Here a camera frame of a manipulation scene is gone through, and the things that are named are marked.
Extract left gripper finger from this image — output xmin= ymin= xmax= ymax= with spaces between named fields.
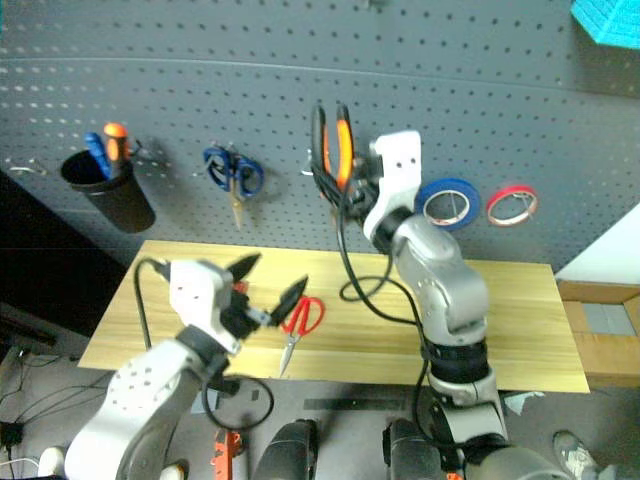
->
xmin=268 ymin=274 xmax=309 ymax=327
xmin=227 ymin=253 xmax=262 ymax=286

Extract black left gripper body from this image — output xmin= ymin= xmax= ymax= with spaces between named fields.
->
xmin=219 ymin=282 xmax=274 ymax=346

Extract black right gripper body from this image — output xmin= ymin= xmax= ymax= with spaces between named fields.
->
xmin=349 ymin=142 xmax=384 ymax=219

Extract orange black pliers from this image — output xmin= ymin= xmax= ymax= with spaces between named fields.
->
xmin=309 ymin=103 xmax=357 ymax=221

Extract blue tape roll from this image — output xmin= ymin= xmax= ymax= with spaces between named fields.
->
xmin=414 ymin=177 xmax=482 ymax=232

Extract dark grey pegboard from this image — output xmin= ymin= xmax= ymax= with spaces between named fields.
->
xmin=0 ymin=0 xmax=640 ymax=281

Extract red tape roll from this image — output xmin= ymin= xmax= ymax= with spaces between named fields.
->
xmin=486 ymin=184 xmax=540 ymax=228

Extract orange black clamp tool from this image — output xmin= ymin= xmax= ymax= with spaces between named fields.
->
xmin=213 ymin=427 xmax=244 ymax=480

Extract black pen cup holder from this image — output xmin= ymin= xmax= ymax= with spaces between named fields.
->
xmin=59 ymin=149 xmax=157 ymax=234

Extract dark rounded shape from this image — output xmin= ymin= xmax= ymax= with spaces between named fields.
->
xmin=254 ymin=418 xmax=321 ymax=480

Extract white round object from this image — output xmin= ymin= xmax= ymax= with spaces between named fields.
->
xmin=37 ymin=445 xmax=69 ymax=479

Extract crumpled pale plastic scrap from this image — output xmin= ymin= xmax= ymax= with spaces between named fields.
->
xmin=502 ymin=390 xmax=545 ymax=416

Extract brown cardboard box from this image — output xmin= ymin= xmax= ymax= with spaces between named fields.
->
xmin=556 ymin=279 xmax=640 ymax=390

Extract teal textured object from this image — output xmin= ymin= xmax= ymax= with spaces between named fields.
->
xmin=571 ymin=0 xmax=640 ymax=50

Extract grey sneaker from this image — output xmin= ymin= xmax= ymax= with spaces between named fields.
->
xmin=552 ymin=430 xmax=601 ymax=476

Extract red handled scissors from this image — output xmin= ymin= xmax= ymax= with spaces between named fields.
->
xmin=278 ymin=295 xmax=326 ymax=377

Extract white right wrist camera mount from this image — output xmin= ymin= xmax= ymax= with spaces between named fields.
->
xmin=362 ymin=130 xmax=424 ymax=251

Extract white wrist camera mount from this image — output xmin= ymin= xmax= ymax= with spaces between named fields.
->
xmin=168 ymin=259 xmax=240 ymax=354
xmin=362 ymin=130 xmax=424 ymax=251

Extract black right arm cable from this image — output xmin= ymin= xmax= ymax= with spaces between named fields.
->
xmin=335 ymin=189 xmax=436 ymax=451

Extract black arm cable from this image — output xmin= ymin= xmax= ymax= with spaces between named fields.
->
xmin=335 ymin=189 xmax=436 ymax=451
xmin=133 ymin=257 xmax=275 ymax=432

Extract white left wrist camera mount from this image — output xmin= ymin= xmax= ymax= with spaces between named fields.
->
xmin=168 ymin=259 xmax=240 ymax=354

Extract blue handled scissors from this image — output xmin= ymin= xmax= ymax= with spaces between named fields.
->
xmin=202 ymin=145 xmax=265 ymax=231

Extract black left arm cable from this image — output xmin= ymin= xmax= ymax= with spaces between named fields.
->
xmin=133 ymin=257 xmax=275 ymax=432

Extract orange black handled screwdriver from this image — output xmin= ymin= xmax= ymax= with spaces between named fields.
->
xmin=103 ymin=122 xmax=132 ymax=179

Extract blue handled screwdriver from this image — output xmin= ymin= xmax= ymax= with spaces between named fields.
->
xmin=83 ymin=131 xmax=114 ymax=180

